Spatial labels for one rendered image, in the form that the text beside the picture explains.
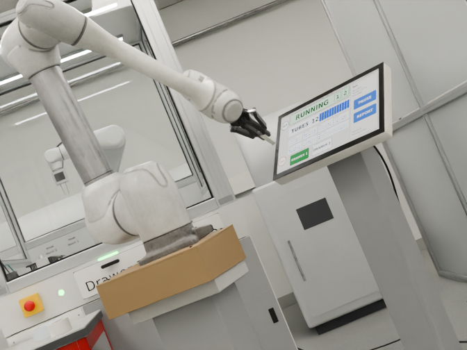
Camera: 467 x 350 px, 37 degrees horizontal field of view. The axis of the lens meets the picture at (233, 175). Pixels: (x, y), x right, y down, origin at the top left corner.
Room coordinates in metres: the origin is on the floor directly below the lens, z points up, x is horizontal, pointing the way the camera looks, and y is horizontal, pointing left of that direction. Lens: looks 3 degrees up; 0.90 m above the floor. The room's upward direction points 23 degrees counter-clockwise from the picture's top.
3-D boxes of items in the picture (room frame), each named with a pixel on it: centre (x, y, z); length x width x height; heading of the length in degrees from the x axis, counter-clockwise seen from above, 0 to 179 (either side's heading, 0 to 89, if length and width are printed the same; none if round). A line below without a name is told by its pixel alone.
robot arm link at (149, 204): (2.03, 0.25, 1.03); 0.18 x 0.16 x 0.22; 44
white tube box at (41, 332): (2.34, 0.77, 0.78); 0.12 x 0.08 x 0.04; 6
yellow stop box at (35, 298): (2.61, 0.89, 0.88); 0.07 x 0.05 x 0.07; 98
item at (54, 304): (3.16, 0.60, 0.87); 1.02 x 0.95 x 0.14; 98
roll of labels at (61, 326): (2.18, 0.69, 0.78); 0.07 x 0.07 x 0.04
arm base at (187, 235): (2.02, 0.22, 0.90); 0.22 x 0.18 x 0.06; 83
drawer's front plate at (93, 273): (2.68, 0.57, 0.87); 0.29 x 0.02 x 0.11; 98
